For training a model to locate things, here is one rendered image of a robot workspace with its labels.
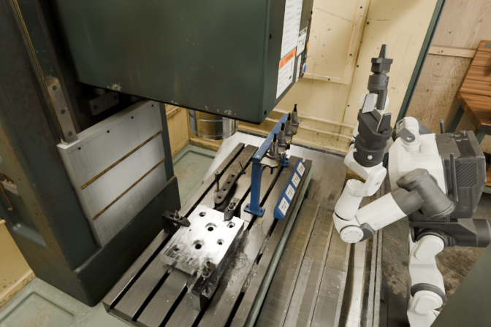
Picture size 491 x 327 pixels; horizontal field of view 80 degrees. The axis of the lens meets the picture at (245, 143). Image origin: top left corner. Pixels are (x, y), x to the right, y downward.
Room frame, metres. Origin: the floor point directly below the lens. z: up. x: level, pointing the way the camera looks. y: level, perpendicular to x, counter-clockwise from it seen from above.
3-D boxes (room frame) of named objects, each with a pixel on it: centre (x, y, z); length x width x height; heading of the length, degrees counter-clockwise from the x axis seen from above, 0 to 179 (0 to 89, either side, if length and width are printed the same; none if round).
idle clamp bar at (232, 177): (1.14, 0.09, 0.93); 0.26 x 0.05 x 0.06; 162
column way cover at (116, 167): (1.01, 0.51, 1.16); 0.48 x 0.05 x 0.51; 157
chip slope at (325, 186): (1.44, -0.15, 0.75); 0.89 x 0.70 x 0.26; 67
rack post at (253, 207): (1.04, -0.05, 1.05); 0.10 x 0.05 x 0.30; 67
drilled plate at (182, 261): (0.80, 0.16, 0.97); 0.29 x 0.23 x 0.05; 157
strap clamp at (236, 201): (0.95, 0.05, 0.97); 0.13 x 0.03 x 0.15; 157
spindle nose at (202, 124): (0.84, 0.10, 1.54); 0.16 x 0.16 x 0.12
